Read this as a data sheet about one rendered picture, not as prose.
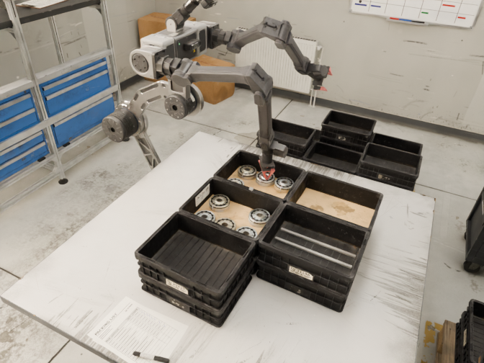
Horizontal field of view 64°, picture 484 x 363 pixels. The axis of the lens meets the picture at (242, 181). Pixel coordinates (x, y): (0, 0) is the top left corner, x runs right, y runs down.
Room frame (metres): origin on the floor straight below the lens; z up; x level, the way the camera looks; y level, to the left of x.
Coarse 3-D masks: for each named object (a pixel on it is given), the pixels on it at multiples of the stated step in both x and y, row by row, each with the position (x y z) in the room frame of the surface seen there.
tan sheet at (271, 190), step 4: (236, 172) 1.75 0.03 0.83; (256, 172) 1.76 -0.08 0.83; (232, 176) 1.71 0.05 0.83; (236, 176) 1.71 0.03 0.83; (244, 180) 1.68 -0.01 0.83; (248, 180) 1.68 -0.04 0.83; (252, 180) 1.68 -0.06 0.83; (244, 184) 1.64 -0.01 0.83; (248, 184) 1.64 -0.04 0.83; (252, 184) 1.65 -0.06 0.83; (256, 184) 1.65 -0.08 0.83; (256, 188) 1.62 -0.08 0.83; (260, 188) 1.62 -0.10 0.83; (264, 188) 1.62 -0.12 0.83; (268, 188) 1.62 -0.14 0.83; (272, 188) 1.62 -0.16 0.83; (268, 192) 1.58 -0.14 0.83; (272, 192) 1.59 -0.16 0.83; (276, 192) 1.59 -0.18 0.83; (280, 192) 1.59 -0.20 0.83; (276, 196) 1.56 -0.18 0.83; (280, 196) 1.56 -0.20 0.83; (284, 196) 1.56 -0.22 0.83
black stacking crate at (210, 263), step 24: (168, 240) 1.21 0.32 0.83; (192, 240) 1.22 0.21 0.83; (216, 240) 1.19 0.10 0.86; (240, 240) 1.14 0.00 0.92; (144, 264) 1.02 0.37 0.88; (168, 264) 1.07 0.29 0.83; (192, 264) 1.08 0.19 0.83; (216, 264) 1.08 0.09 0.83; (192, 288) 0.92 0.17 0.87; (216, 288) 0.96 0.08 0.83
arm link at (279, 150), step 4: (272, 140) 1.67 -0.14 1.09; (260, 144) 1.62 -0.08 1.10; (264, 144) 1.61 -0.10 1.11; (272, 144) 1.65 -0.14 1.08; (276, 144) 1.65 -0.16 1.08; (280, 144) 1.65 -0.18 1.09; (264, 148) 1.63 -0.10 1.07; (268, 148) 1.63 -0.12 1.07; (272, 148) 1.63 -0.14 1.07; (276, 148) 1.63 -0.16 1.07; (280, 148) 1.63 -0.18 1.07; (284, 148) 1.63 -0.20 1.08; (276, 152) 1.63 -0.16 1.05; (280, 152) 1.63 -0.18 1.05; (284, 152) 1.63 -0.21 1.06; (280, 156) 1.63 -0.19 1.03; (284, 156) 1.63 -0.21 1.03
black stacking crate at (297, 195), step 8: (312, 176) 1.64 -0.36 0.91; (320, 176) 1.62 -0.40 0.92; (304, 184) 1.61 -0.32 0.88; (312, 184) 1.63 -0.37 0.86; (320, 184) 1.61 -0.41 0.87; (328, 184) 1.59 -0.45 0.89; (336, 184) 1.58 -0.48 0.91; (344, 184) 1.56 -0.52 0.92; (296, 192) 1.49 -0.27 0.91; (328, 192) 1.59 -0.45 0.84; (336, 192) 1.57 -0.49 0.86; (344, 192) 1.56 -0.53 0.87; (352, 192) 1.54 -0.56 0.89; (360, 192) 1.52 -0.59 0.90; (368, 192) 1.51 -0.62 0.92; (296, 200) 1.51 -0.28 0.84; (352, 200) 1.54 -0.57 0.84; (360, 200) 1.52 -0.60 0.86; (368, 200) 1.50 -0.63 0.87; (376, 200) 1.49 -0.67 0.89; (376, 216) 1.44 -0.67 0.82
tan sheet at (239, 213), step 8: (208, 200) 1.50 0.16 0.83; (200, 208) 1.43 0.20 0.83; (208, 208) 1.44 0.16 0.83; (232, 208) 1.44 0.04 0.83; (240, 208) 1.45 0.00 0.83; (248, 208) 1.45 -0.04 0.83; (216, 216) 1.38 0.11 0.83; (224, 216) 1.38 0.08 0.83; (232, 216) 1.39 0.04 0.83; (240, 216) 1.39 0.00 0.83; (240, 224) 1.33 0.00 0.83; (248, 224) 1.34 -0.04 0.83
